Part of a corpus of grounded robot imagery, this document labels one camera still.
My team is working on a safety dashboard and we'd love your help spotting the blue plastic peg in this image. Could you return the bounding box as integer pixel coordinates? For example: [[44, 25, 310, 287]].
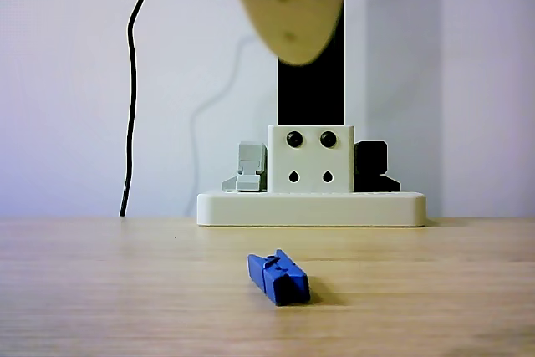
[[247, 248, 312, 307]]

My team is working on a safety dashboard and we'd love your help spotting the white perforated stand base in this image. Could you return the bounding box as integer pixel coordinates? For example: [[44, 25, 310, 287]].
[[196, 191, 427, 228]]

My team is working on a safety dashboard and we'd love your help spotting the black aluminium extrusion post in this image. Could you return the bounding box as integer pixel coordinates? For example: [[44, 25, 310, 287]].
[[278, 0, 346, 127]]

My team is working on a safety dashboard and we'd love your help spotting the white post socket block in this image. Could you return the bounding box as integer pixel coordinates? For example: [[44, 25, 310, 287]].
[[267, 125, 356, 194]]

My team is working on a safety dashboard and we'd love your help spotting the grey corner bracket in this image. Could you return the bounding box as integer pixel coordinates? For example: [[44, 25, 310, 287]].
[[221, 141, 268, 193]]

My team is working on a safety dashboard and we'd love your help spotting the black hanging cable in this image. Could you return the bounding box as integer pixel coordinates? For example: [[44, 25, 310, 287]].
[[119, 0, 159, 218]]

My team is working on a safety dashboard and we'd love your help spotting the black corner bracket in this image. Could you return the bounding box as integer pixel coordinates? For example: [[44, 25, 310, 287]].
[[354, 140, 402, 193]]

